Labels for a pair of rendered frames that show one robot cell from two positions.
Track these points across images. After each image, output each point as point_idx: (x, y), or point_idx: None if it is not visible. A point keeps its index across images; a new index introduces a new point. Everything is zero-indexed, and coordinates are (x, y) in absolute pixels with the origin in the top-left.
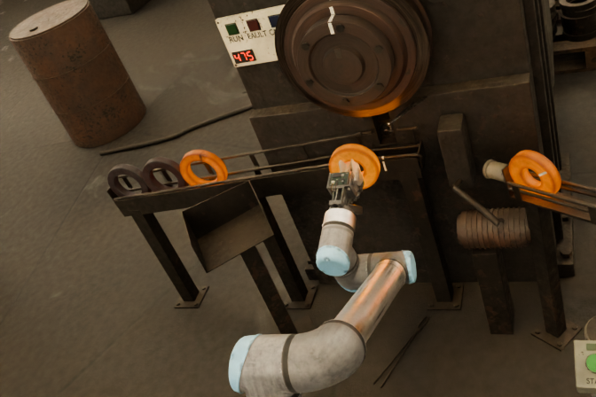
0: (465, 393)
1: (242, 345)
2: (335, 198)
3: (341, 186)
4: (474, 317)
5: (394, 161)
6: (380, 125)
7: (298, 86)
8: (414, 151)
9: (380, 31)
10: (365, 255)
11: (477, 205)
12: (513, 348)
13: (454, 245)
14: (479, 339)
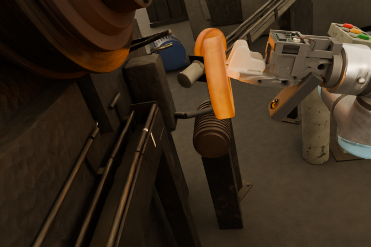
0: (311, 240)
1: None
2: (328, 39)
3: (302, 35)
4: (225, 242)
5: (154, 125)
6: None
7: (36, 14)
8: (133, 125)
9: None
10: (352, 95)
11: (206, 108)
12: (255, 211)
13: (169, 224)
14: (250, 236)
